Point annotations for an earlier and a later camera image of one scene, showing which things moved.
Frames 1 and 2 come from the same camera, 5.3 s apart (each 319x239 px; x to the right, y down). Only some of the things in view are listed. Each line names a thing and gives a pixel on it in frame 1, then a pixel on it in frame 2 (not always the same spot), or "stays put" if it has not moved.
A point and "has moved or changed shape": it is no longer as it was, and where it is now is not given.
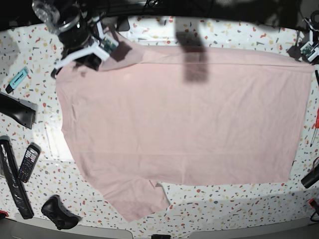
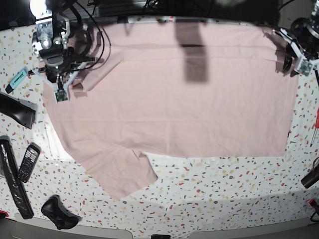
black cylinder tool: [311, 178] stays put
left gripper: [74, 35] -> [56, 59]
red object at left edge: [5, 212] stays put
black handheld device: [23, 111] stays put
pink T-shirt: [180, 116] has moved or changed shape
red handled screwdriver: [316, 126] stays put
